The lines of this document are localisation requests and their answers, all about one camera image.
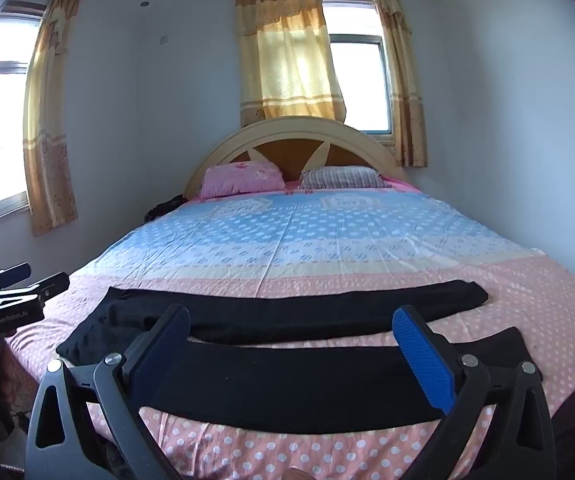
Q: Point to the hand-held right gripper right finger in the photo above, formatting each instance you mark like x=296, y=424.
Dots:
x=425, y=355

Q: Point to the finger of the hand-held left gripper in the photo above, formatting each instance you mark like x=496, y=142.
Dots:
x=52, y=285
x=10, y=274

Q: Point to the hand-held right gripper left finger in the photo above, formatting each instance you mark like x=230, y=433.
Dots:
x=165, y=347

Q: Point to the black pants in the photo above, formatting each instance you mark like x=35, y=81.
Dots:
x=292, y=310

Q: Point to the dark cloth beside bed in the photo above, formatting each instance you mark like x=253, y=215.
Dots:
x=165, y=207

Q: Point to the bed with polka dot sheet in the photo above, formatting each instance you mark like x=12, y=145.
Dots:
x=347, y=240

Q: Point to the long yellow side curtain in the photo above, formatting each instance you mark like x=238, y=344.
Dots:
x=50, y=120

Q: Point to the pink pillow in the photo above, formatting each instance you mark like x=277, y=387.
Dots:
x=242, y=180

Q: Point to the striped grey pillow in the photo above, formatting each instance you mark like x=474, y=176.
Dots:
x=340, y=177

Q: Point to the arched wooden headboard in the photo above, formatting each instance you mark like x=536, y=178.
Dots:
x=292, y=147

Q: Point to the window behind headboard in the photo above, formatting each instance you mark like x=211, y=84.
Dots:
x=360, y=85

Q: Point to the narrow yellow curtain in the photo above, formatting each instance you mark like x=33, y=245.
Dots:
x=400, y=75

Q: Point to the wide yellow curtain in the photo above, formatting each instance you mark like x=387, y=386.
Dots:
x=287, y=55

